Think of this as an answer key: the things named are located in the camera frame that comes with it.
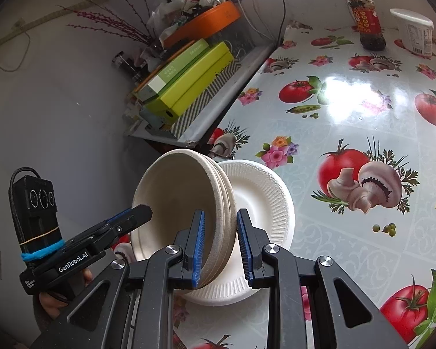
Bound beige paper bowl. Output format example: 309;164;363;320
131;149;237;288

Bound left hand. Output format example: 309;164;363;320
37;268;94;320

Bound yellow green box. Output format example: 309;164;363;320
145;41;234;126

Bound light green flat box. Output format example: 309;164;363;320
134;39;209;102

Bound white foam plate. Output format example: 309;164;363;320
183;160;295;307

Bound floral vegetable tablecloth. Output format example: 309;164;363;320
172;24;436;349

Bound dried red branches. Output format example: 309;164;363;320
62;0;156;47

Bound orange round tray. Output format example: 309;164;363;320
163;1;241;49

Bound dark sauce jar red label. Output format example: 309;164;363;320
346;0;386;51

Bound white plastic tub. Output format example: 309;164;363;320
390;8;434;58

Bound black camera box left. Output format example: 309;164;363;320
8;167;65;264

